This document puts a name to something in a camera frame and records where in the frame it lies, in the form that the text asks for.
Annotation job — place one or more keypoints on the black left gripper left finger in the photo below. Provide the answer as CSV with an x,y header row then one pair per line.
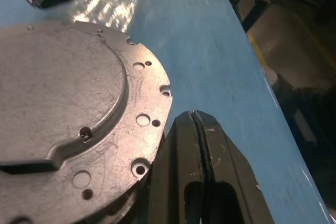
x,y
170,171

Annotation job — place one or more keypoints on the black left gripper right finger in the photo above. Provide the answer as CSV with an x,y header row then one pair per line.
x,y
231,161

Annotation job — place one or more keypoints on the grey motor cover with circuit board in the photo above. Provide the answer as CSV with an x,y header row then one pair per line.
x,y
65,90

